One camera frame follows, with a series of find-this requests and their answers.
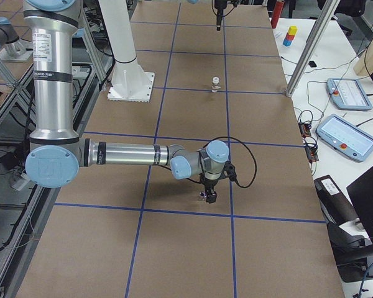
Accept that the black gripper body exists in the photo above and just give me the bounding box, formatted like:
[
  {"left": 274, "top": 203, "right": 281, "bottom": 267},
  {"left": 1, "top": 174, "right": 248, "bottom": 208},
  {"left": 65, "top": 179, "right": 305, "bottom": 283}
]
[
  {"left": 214, "top": 0, "right": 228, "bottom": 11},
  {"left": 200, "top": 175, "right": 219, "bottom": 193}
]

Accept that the white PPR pipe fitting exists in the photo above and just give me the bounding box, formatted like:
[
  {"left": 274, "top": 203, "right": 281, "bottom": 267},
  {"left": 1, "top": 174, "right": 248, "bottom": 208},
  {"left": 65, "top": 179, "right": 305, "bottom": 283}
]
[{"left": 211, "top": 76, "right": 221, "bottom": 93}]

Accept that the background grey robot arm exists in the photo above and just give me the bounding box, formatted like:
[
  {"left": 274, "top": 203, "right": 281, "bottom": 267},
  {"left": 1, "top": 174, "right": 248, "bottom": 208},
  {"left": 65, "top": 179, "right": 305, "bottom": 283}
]
[{"left": 0, "top": 17, "right": 33, "bottom": 62}]

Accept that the red cylinder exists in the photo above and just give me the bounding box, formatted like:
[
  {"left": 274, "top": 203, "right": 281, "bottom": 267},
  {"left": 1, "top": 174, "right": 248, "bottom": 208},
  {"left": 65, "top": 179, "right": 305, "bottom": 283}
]
[{"left": 270, "top": 0, "right": 285, "bottom": 29}]

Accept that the blue toy block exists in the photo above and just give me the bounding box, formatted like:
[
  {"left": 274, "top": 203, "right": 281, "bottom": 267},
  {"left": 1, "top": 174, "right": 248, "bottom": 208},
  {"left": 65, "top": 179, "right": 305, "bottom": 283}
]
[{"left": 282, "top": 39, "right": 293, "bottom": 47}]

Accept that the red toy block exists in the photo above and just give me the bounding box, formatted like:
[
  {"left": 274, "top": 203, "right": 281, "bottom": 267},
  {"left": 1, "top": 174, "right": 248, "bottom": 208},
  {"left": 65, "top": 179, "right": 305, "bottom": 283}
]
[{"left": 285, "top": 33, "right": 295, "bottom": 41}]

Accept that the yellow toy block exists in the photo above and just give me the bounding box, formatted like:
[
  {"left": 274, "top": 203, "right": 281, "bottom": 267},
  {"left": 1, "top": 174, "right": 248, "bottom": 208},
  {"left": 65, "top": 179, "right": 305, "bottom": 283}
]
[{"left": 287, "top": 25, "right": 298, "bottom": 36}]

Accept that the small black puck device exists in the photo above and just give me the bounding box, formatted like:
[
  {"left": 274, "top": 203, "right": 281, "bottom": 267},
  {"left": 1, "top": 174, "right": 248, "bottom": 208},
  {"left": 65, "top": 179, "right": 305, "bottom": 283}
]
[{"left": 308, "top": 61, "right": 317, "bottom": 68}]

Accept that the near teach pendant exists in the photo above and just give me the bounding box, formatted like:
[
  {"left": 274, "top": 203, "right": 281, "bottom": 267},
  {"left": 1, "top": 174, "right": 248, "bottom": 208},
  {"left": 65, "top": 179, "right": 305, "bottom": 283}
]
[{"left": 316, "top": 114, "right": 373, "bottom": 162}]

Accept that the teach pendant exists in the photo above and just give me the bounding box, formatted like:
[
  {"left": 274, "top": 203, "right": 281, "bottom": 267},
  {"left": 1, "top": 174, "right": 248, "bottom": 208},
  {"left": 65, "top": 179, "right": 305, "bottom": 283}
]
[
  {"left": 326, "top": 78, "right": 373, "bottom": 111},
  {"left": 316, "top": 114, "right": 373, "bottom": 162}
]

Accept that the far teach pendant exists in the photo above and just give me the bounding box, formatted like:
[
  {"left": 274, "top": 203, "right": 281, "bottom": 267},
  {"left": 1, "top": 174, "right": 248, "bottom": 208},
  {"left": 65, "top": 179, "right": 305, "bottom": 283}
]
[{"left": 326, "top": 78, "right": 373, "bottom": 111}]

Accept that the black monitor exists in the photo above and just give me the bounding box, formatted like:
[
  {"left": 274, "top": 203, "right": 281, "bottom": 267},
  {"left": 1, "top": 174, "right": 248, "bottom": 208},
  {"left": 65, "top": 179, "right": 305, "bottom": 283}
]
[{"left": 347, "top": 166, "right": 373, "bottom": 239}]

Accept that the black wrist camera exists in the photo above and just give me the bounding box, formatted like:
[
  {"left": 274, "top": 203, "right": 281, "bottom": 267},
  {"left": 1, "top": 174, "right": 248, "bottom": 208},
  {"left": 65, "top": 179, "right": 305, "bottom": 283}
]
[{"left": 223, "top": 161, "right": 237, "bottom": 183}]

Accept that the black camera cable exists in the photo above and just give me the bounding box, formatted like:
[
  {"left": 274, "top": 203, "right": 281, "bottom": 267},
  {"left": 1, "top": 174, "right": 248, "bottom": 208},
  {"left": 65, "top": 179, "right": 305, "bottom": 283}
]
[{"left": 205, "top": 136, "right": 258, "bottom": 189}]

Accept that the aluminium frame post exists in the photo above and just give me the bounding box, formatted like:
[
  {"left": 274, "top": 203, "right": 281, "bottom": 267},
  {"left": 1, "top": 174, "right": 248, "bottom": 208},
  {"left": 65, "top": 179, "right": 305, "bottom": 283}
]
[{"left": 285, "top": 0, "right": 340, "bottom": 97}]

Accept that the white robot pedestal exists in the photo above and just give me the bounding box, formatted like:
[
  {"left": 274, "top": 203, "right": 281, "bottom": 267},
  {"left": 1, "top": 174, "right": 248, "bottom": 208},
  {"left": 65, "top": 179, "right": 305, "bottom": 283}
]
[{"left": 99, "top": 0, "right": 155, "bottom": 102}]

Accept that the circuit board with wires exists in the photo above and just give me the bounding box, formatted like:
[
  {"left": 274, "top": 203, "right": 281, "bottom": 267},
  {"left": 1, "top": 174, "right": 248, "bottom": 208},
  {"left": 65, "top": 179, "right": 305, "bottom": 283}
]
[{"left": 297, "top": 109, "right": 319, "bottom": 168}]

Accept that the aluminium side frame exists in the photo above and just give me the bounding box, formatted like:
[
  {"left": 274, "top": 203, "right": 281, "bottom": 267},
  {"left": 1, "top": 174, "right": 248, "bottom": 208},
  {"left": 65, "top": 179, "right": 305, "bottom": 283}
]
[{"left": 0, "top": 12, "right": 113, "bottom": 298}]

